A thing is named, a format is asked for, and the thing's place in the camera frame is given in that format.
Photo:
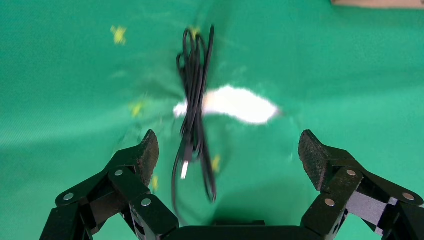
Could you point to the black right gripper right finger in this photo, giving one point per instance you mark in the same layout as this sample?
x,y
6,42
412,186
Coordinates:
x,y
344,180

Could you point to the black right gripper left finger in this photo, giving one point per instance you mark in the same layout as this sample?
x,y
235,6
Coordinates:
x,y
132,185

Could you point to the open brown cardboard box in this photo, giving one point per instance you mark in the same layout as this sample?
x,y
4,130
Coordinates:
x,y
381,2

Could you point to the green table cloth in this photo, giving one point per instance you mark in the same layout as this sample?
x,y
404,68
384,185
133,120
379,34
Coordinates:
x,y
66,99

